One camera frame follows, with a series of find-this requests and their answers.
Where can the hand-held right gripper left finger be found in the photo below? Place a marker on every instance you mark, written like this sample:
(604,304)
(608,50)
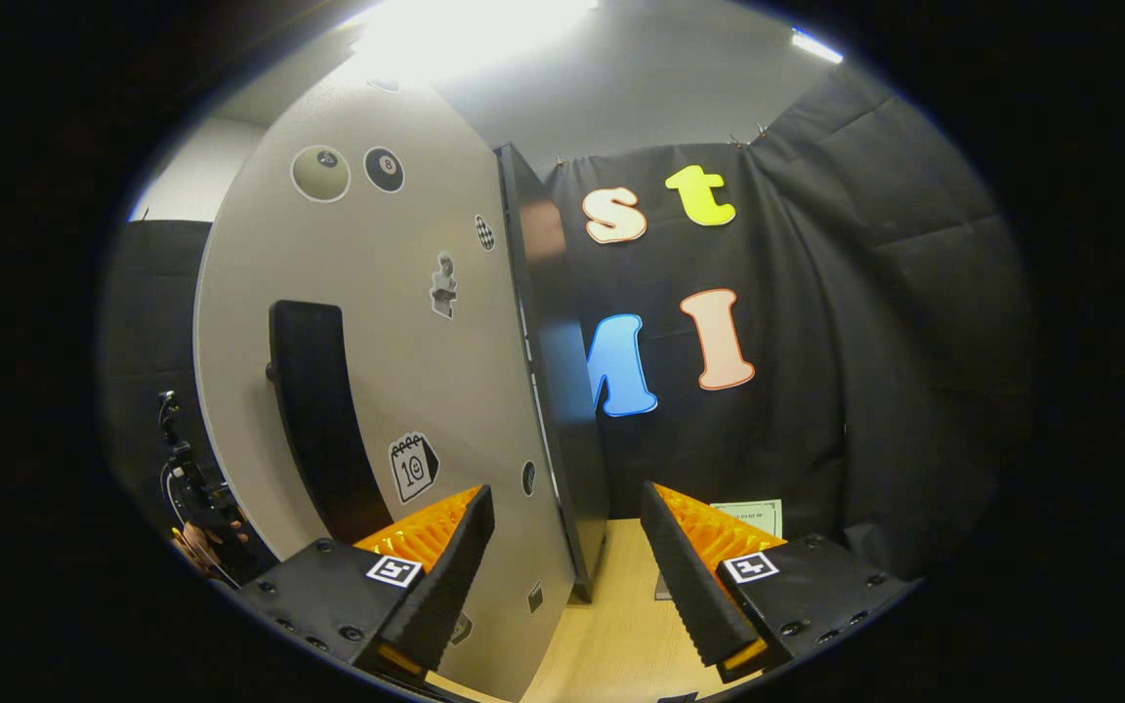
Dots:
(455,576)

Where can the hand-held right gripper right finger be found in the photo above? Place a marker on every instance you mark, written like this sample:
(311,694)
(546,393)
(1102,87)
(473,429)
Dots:
(685,586)

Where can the beige cabinet door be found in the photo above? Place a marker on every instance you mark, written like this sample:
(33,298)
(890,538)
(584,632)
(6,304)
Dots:
(406,342)

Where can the black backdrop cloth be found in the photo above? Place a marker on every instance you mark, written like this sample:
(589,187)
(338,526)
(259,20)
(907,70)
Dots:
(865,342)

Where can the ceiling light panel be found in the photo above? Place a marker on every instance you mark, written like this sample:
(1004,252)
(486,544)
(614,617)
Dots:
(816,46)

